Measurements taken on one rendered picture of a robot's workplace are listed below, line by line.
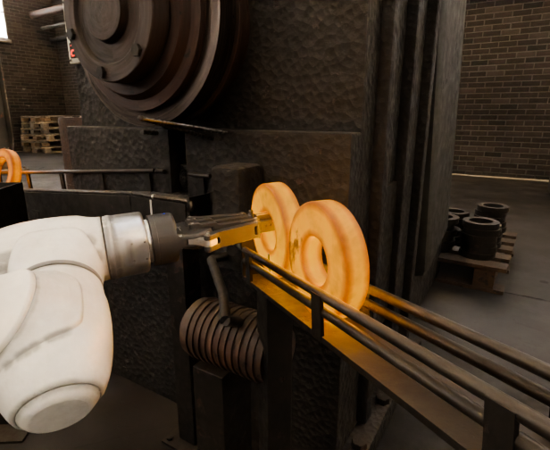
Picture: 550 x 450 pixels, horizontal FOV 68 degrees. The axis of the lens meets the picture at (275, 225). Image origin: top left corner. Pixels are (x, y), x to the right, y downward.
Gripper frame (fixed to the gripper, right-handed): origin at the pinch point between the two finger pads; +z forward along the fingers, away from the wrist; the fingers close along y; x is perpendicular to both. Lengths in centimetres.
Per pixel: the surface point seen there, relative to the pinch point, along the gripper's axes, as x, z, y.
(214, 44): 30.6, -0.2, -26.0
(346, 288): -2.5, -1.5, 23.3
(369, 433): -68, 31, -14
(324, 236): 2.5, -1.4, 18.2
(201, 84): 23.3, -2.8, -29.3
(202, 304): -20.4, -10.1, -16.9
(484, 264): -67, 152, -79
